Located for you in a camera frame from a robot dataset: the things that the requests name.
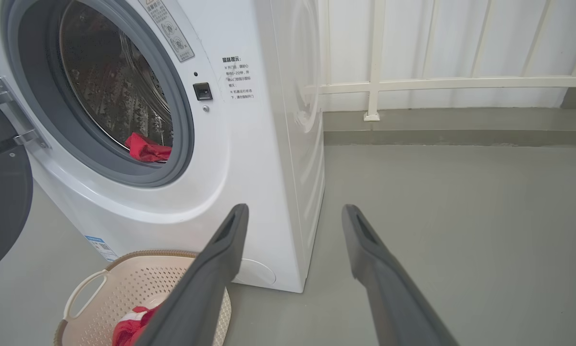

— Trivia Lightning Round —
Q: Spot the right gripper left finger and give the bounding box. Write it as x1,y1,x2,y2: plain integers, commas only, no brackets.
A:
134,203,250,346

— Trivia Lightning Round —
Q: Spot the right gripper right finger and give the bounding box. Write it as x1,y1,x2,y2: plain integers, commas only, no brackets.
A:
342,204,461,346

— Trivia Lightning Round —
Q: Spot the red and white garment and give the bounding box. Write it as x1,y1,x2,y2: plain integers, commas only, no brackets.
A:
111,305,163,346

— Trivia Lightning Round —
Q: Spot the plain red garment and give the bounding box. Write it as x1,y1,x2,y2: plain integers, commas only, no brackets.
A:
124,132,172,163

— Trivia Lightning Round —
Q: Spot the black round glass washer door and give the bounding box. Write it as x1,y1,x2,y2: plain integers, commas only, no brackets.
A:
0,89,34,279

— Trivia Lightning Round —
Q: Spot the cream perforated laundry basket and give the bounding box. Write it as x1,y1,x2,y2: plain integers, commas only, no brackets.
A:
53,250,232,346

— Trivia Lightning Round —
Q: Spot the white front-load washing machine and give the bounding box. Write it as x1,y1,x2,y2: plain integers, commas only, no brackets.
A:
0,0,326,294

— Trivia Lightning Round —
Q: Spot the grey rubber door gasket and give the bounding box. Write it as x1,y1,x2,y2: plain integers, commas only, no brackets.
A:
2,0,195,188

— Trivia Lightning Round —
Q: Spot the silver door hinge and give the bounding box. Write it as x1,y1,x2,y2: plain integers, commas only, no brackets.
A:
0,76,50,150

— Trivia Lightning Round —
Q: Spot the round white filter cover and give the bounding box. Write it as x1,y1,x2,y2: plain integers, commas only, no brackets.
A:
233,259,276,286

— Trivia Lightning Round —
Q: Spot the blue white energy label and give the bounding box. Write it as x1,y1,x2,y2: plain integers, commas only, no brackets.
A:
85,235,119,262

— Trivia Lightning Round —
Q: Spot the steel washer drum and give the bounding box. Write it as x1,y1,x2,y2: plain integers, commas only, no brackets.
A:
60,0,174,164

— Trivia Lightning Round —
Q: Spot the white metal railing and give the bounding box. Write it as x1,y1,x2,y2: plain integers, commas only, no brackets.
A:
305,0,576,122

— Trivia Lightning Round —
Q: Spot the grey warning label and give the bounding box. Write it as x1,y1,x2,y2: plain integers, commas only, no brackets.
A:
138,0,195,63

